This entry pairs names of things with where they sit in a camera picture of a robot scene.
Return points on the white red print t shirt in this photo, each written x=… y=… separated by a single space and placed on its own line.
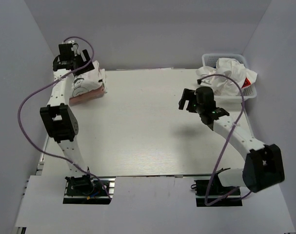
x=226 y=75

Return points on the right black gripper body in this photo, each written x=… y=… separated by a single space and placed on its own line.
x=199 y=108

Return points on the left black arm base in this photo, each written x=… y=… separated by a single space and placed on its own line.
x=88 y=191

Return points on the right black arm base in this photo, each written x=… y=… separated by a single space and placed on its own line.
x=200 y=186

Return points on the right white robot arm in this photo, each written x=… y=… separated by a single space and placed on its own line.
x=263 y=165

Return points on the white green sleeved t shirt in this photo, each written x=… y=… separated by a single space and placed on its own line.
x=90 y=82

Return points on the white plastic basket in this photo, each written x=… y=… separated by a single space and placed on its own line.
x=210 y=60

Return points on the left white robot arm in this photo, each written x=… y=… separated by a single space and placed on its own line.
x=58 y=119

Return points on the folded pink t shirt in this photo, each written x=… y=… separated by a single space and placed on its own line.
x=89 y=96

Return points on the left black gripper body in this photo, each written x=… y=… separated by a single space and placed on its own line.
x=79 y=60

